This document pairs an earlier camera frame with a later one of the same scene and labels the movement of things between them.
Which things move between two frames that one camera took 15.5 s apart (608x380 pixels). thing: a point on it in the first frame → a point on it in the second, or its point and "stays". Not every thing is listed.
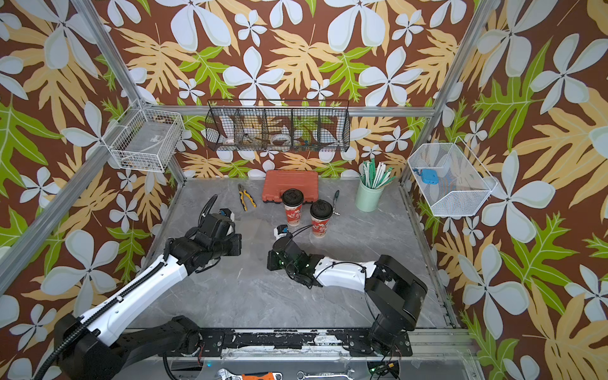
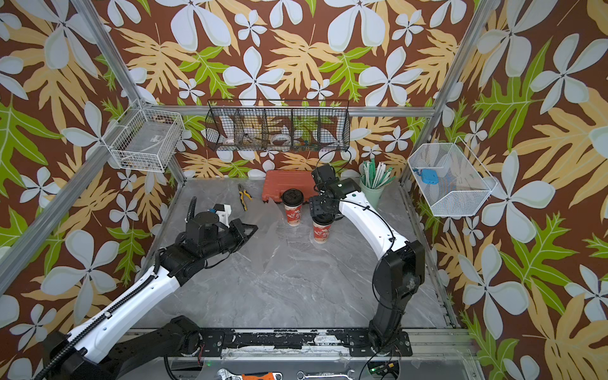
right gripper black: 271,258 → 315,209
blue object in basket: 428,176 stays
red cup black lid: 293,199 stays
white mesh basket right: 454,182 stays
